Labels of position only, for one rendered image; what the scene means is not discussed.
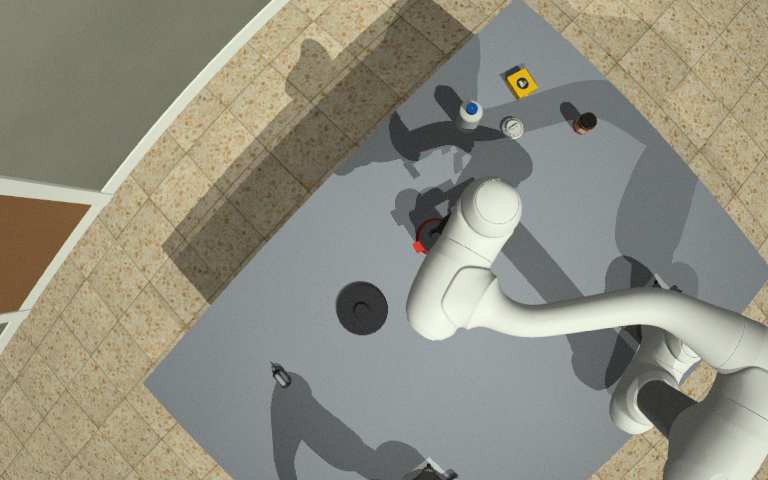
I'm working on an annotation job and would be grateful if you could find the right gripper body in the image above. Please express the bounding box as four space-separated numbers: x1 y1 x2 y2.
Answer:
436 213 451 235

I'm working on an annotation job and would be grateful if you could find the brown jar with black lid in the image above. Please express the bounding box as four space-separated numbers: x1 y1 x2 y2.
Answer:
573 112 597 135

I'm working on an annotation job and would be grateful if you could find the yellow tape measure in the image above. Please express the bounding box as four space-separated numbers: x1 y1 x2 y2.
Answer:
505 68 537 100

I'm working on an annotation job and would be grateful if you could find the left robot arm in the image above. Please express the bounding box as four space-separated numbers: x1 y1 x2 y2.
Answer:
413 467 458 480

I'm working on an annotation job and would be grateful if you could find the white plastic bottle with blue cap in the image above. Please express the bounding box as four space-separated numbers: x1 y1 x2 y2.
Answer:
456 100 483 133

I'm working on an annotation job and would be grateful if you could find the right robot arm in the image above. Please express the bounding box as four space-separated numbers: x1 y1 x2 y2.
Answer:
406 176 768 480

